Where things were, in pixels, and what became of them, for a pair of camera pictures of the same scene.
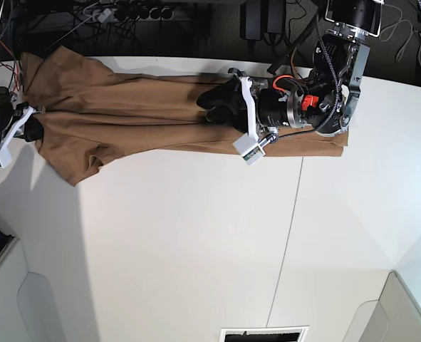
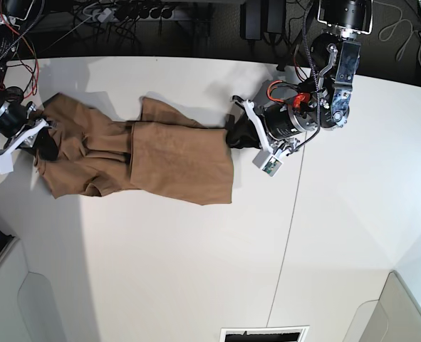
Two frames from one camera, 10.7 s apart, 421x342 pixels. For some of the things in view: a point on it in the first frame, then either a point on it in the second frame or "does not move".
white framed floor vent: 294,333 does not move
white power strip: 102,17 does not move
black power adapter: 258,18 does not move
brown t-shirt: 90,110 → 167,154
